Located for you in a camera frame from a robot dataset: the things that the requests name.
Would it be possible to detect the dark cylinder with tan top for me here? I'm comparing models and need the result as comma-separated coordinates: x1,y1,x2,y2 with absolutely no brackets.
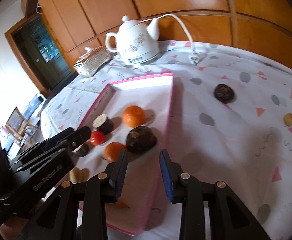
92,114,114,135

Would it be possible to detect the small orange mandarin with stem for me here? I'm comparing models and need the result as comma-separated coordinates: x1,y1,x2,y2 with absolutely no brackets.
103,142,126,163

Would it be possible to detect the left human hand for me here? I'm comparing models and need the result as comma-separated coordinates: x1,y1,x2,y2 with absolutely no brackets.
0,217,29,240

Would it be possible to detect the wooden chair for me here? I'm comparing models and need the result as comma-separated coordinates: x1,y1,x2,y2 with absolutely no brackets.
5,107,40,149

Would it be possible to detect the left small tan potato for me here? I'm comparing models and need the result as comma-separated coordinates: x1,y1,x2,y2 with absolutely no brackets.
69,167,83,183

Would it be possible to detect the small tan potato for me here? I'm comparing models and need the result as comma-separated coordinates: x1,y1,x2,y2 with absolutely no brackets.
283,113,292,127
69,167,83,183

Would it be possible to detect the red tomato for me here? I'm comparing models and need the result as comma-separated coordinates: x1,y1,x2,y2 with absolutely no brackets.
89,130,105,146

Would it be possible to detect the orange carrot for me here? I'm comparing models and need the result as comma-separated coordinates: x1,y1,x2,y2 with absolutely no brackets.
105,197,130,209

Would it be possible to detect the large orange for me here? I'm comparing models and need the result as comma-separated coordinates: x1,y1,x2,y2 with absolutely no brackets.
122,105,146,128

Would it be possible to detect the dark brown oval fruit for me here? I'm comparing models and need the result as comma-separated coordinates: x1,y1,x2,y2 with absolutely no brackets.
126,126,157,154

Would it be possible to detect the pink white tray box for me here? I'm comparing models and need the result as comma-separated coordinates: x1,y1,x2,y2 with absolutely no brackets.
76,73,174,236

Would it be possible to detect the woven tissue box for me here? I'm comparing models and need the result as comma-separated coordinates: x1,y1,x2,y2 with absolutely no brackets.
73,46,111,77

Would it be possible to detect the dark glass door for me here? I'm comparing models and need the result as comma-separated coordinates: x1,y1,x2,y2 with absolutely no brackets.
13,16,72,91

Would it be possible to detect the right small tan potato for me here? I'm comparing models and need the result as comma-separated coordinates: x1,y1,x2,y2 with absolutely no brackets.
283,113,292,127

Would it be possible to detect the dark round fruit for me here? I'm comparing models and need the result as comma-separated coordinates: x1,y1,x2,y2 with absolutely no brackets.
214,84,235,103

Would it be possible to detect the white ceramic electric kettle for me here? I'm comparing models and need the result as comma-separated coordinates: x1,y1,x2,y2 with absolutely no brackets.
105,15,160,65

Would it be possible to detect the white power cable with plug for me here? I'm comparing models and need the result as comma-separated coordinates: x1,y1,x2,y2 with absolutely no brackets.
138,13,203,66

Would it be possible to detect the wooden wall cabinet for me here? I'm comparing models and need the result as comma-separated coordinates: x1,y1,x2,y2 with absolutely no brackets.
21,0,292,69

